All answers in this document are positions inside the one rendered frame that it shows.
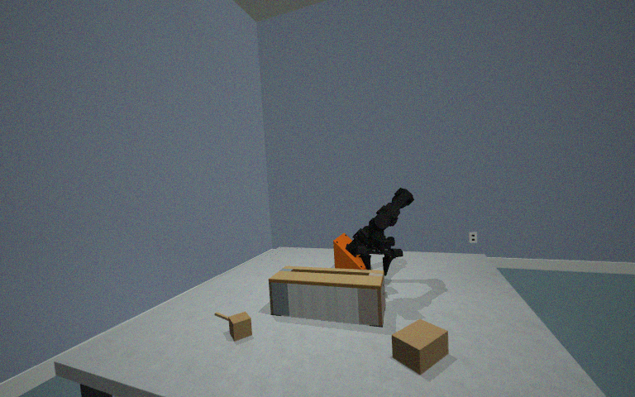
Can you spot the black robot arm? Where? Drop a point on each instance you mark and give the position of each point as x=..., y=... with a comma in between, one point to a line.
x=386, y=216

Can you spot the tan thin rod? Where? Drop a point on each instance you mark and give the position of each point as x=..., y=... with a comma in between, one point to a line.
x=221, y=316

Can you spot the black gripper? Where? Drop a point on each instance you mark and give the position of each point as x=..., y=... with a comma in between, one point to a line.
x=364, y=253

